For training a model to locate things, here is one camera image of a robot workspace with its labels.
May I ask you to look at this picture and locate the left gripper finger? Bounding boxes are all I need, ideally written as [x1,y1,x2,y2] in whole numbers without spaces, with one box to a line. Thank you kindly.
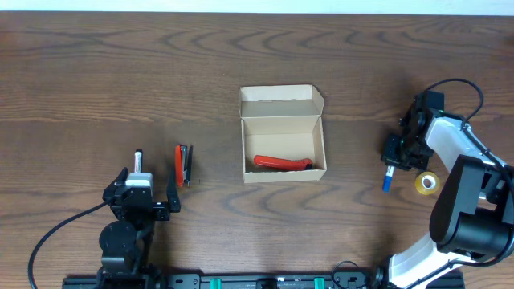
[166,170,181,213]
[112,167,129,186]

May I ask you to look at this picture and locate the black capped marker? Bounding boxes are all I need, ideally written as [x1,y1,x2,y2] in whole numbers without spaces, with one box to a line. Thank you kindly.
[134,149,143,173]

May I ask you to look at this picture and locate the clear yellow tape roll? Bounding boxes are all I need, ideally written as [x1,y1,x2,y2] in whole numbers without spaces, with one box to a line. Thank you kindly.
[414,172,440,196]

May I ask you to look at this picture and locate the blue capped whiteboard marker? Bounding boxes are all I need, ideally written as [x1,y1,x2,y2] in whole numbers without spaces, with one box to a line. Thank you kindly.
[382,165,394,192]

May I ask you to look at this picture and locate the red black stapler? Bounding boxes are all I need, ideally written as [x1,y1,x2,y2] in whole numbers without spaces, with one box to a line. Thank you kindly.
[175,144,194,187]

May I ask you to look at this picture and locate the red box cutter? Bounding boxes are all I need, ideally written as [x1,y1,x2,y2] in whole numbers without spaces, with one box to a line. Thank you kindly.
[253,155,313,171]

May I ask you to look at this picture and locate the brown cardboard box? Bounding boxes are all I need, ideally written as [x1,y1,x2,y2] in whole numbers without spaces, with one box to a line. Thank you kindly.
[239,84,327,184]

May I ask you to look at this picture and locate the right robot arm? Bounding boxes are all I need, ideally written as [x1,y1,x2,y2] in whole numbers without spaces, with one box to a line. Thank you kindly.
[371,90,513,288]

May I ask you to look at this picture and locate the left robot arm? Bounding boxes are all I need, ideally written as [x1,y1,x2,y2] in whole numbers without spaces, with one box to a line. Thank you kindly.
[96,168,181,289]

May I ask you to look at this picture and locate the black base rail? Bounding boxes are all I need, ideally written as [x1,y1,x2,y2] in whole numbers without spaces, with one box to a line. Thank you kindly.
[61,271,466,289]

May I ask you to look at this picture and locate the left black cable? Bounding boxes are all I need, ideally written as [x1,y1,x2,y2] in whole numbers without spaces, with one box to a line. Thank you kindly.
[27,200,110,289]

